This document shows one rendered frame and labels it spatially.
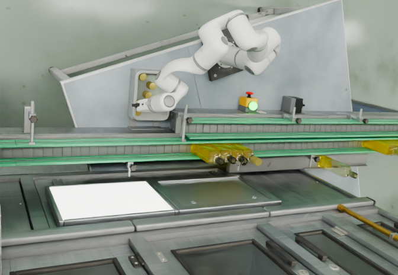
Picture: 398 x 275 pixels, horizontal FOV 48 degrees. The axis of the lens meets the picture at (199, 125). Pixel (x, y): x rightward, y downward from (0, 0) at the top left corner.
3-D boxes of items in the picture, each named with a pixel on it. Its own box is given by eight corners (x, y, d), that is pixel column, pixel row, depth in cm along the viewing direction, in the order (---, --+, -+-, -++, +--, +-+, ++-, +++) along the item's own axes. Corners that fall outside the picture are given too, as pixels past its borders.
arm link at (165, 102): (175, 72, 178) (193, 85, 182) (164, 76, 187) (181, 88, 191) (157, 104, 174) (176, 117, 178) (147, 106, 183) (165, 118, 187)
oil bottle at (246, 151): (221, 150, 220) (244, 163, 201) (222, 139, 218) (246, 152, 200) (231, 150, 222) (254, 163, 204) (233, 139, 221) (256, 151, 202)
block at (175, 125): (167, 130, 211) (173, 133, 205) (169, 110, 209) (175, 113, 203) (175, 130, 213) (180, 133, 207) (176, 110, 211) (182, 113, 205)
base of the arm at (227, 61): (209, 44, 214) (225, 47, 201) (230, 31, 218) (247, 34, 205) (220, 72, 221) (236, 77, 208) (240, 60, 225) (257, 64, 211)
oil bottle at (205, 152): (189, 152, 212) (210, 165, 193) (191, 140, 211) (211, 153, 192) (199, 151, 214) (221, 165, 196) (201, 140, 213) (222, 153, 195)
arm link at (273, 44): (240, 42, 180) (266, 15, 182) (242, 67, 203) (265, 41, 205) (259, 56, 177) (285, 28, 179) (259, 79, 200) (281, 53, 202)
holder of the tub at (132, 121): (126, 127, 209) (131, 130, 202) (130, 68, 203) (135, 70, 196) (160, 127, 216) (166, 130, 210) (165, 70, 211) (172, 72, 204)
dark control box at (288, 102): (280, 109, 246) (289, 112, 239) (282, 95, 244) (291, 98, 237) (292, 109, 250) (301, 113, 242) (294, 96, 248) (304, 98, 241)
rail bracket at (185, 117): (173, 137, 206) (185, 144, 195) (177, 101, 202) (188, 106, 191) (179, 137, 207) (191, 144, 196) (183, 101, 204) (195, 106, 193)
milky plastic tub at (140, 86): (127, 116, 207) (132, 120, 200) (130, 67, 203) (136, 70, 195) (161, 116, 215) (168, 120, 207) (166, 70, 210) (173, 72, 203)
